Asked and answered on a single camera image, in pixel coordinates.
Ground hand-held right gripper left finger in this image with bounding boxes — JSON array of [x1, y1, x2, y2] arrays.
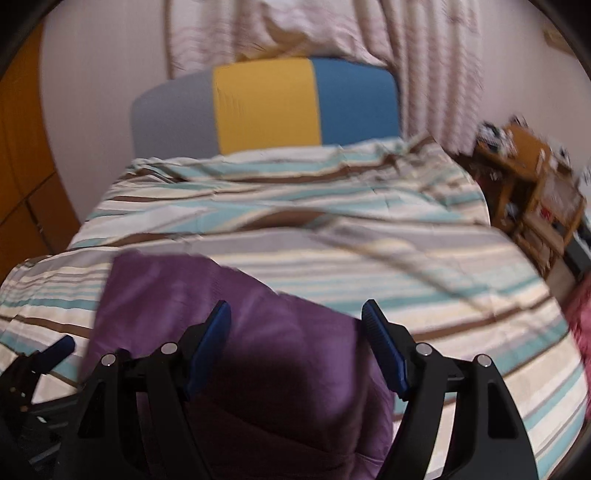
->
[[55, 300, 232, 480]]

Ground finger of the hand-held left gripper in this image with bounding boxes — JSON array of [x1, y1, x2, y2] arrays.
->
[[0, 335, 76, 407]]

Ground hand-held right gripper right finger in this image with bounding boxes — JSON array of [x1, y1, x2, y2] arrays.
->
[[361, 299, 541, 480]]

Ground purple quilted puffer jacket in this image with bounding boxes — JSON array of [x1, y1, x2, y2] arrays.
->
[[81, 251, 399, 480]]

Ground striped bed cover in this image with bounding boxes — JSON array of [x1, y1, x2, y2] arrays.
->
[[0, 133, 589, 480]]

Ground wooden wardrobe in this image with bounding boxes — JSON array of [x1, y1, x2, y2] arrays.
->
[[0, 23, 83, 278]]

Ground dark red cloth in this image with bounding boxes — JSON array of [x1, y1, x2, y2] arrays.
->
[[566, 281, 591, 358]]

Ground wooden shelf unit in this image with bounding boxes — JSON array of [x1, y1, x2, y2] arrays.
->
[[475, 124, 588, 278]]

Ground assorted small clutter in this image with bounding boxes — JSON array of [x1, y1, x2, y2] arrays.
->
[[478, 113, 529, 155]]

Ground grey yellow blue headboard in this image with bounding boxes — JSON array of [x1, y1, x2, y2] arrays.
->
[[130, 56, 400, 160]]

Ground pink patterned curtain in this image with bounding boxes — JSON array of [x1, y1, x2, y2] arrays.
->
[[166, 0, 486, 154]]

